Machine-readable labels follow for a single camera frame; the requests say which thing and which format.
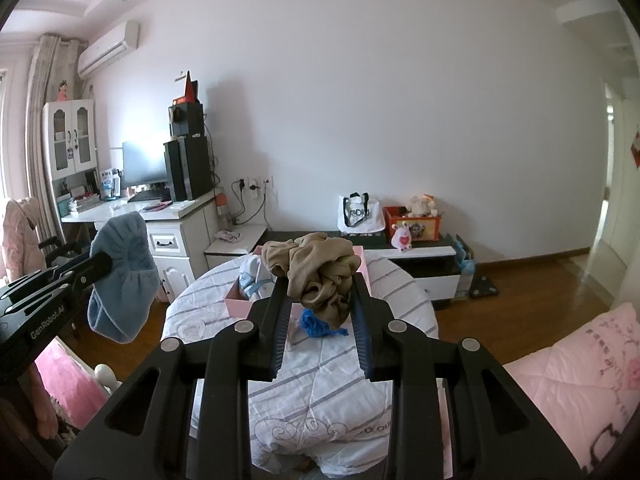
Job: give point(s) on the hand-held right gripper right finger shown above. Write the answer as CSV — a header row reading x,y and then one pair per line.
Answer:
x,y
367,345

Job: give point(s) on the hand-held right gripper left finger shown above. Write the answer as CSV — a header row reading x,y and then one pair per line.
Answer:
x,y
277,340

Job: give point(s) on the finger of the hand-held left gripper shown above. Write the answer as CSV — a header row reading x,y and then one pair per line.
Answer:
x,y
85,267
45,296

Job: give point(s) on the blue fleece hat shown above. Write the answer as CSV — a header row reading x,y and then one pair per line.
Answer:
x,y
122,280

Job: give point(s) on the pink cardboard box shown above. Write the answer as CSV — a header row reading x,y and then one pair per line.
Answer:
x,y
237,306

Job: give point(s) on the light blue printed garment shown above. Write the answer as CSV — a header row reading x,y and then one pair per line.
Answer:
x,y
250,280

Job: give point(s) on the brown cloth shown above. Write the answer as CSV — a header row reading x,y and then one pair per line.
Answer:
x,y
310,260

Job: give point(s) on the blue knitted item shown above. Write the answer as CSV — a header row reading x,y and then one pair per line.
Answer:
x,y
315,322

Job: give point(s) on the pink jacket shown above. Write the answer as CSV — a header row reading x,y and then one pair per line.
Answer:
x,y
20,240

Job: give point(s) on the white striped quilt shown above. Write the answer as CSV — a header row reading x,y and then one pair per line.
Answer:
x,y
320,385

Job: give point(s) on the blue white carton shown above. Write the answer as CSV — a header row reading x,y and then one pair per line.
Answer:
x,y
109,184

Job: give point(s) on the white bedpost knob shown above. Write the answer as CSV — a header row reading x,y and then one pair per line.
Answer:
x,y
106,377

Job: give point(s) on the black keyboard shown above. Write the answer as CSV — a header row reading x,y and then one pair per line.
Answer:
x,y
147,196

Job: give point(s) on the low cabinet with black top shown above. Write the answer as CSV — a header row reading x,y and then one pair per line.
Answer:
x,y
425,265

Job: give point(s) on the white corner side cabinet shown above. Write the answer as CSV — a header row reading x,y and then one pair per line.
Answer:
x,y
235,250

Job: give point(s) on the white desk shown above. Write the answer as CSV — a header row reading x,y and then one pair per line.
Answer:
x,y
180,232

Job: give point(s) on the dark checkered flat box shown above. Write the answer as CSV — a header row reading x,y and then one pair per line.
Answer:
x,y
362,234

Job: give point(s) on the pink heart plush toy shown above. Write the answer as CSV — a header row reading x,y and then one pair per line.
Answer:
x,y
402,240

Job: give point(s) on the pink printed packet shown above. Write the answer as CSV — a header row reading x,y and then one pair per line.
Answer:
x,y
228,236

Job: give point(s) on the computer monitor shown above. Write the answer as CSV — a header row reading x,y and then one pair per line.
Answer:
x,y
142,165

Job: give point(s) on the orange storage box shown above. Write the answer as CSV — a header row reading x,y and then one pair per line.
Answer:
x,y
422,230

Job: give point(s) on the slim black tower case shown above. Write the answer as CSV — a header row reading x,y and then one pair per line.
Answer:
x,y
172,172

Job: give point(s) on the black bathroom scale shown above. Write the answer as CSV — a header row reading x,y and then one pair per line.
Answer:
x,y
483,287

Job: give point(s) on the white tote bag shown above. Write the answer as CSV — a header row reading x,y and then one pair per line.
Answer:
x,y
360,215

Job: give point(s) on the blue paper bag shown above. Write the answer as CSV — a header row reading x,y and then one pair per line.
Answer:
x,y
464,255

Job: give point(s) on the white hutch cabinet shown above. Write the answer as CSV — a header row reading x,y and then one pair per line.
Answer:
x,y
70,135

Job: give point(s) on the beige curtain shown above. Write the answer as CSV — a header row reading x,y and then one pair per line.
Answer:
x,y
42,135

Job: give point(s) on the bottle with orange cap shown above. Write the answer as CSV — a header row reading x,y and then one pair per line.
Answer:
x,y
223,210

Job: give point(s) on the cream plush toy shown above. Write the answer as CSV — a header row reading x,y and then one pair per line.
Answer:
x,y
422,206

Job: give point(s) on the small doll figure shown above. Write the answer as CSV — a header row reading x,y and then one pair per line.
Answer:
x,y
63,91

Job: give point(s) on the black cardboard box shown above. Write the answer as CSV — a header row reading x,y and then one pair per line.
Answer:
x,y
187,120

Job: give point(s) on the red orange box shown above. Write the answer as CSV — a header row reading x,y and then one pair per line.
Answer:
x,y
187,90

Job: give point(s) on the pink quilt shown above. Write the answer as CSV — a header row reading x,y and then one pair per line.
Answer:
x,y
575,380

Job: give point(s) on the white air conditioner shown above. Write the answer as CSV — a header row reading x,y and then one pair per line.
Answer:
x,y
107,50

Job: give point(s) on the white door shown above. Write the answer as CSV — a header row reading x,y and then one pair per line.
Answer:
x,y
617,175

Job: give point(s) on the white wall socket panel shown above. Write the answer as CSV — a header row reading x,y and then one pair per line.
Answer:
x,y
255,182

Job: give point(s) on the red wall ornament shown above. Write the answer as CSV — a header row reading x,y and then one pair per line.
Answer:
x,y
636,149

